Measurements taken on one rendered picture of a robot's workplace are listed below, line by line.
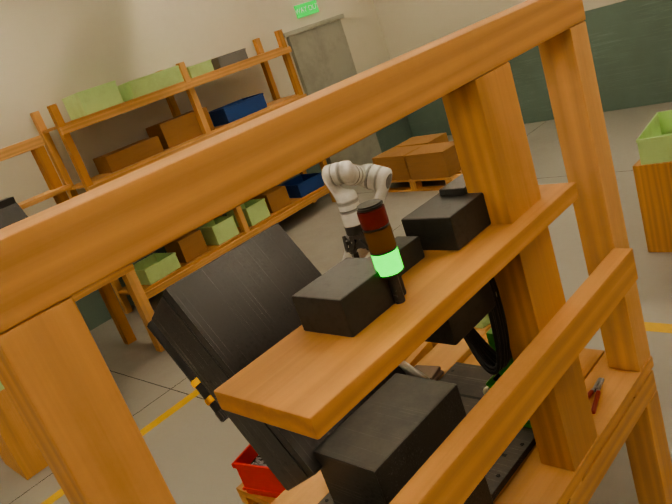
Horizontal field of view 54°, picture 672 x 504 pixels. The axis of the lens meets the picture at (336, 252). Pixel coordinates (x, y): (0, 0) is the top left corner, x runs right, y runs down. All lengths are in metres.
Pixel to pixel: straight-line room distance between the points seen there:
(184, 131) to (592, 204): 5.82
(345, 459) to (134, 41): 6.75
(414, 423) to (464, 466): 0.19
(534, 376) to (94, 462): 0.91
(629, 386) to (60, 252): 1.60
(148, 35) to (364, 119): 6.86
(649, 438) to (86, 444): 1.72
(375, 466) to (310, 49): 8.16
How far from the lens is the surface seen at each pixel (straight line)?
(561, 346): 1.52
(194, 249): 7.19
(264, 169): 0.93
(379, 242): 1.13
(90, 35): 7.56
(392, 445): 1.37
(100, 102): 6.81
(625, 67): 8.82
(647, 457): 2.26
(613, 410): 1.93
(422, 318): 1.12
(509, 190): 1.42
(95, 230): 0.80
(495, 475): 1.77
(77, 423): 0.82
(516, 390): 1.37
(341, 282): 1.17
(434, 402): 1.45
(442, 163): 7.32
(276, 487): 2.09
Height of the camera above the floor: 2.03
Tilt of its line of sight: 18 degrees down
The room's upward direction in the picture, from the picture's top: 19 degrees counter-clockwise
